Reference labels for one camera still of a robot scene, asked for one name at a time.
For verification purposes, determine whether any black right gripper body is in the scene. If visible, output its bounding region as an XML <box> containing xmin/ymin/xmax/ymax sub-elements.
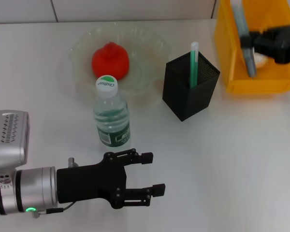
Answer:
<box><xmin>275</xmin><ymin>20</ymin><xmax>290</xmax><ymax>65</ymax></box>

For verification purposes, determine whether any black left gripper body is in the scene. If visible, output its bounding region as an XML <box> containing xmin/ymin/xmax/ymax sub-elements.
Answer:
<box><xmin>56</xmin><ymin>152</ymin><xmax>128</xmax><ymax>210</ymax></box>

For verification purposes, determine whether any white paper ball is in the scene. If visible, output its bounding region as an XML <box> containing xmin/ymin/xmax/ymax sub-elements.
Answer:
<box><xmin>253</xmin><ymin>52</ymin><xmax>269</xmax><ymax>69</ymax></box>

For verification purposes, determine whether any grey pen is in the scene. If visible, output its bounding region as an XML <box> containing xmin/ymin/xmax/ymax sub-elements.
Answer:
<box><xmin>231</xmin><ymin>0</ymin><xmax>258</xmax><ymax>79</ymax></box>

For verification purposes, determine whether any clear green-label water bottle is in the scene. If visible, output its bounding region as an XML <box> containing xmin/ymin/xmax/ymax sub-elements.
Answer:
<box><xmin>93</xmin><ymin>74</ymin><xmax>131</xmax><ymax>148</ymax></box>

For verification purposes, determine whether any red-orange plush orange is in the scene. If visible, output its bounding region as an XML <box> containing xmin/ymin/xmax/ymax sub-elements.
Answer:
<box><xmin>91</xmin><ymin>41</ymin><xmax>131</xmax><ymax>82</ymax></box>

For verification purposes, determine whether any black mesh pen holder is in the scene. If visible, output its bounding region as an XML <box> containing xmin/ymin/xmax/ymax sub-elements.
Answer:
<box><xmin>162</xmin><ymin>49</ymin><xmax>221</xmax><ymax>122</ymax></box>

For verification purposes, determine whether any pale green glass fruit plate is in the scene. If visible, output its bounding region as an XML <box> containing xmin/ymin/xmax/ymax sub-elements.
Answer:
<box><xmin>69</xmin><ymin>21</ymin><xmax>172</xmax><ymax>97</ymax></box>

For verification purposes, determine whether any yellow plastic bin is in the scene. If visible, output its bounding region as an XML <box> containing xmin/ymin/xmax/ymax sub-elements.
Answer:
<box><xmin>214</xmin><ymin>0</ymin><xmax>290</xmax><ymax>94</ymax></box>

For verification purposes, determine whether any left gripper cable with plugs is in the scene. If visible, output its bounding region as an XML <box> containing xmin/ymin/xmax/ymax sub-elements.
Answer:
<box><xmin>31</xmin><ymin>157</ymin><xmax>78</xmax><ymax>218</ymax></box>

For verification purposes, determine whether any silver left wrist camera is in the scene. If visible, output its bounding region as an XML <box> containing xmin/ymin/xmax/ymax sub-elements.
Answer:
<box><xmin>0</xmin><ymin>110</ymin><xmax>31</xmax><ymax>174</ymax></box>

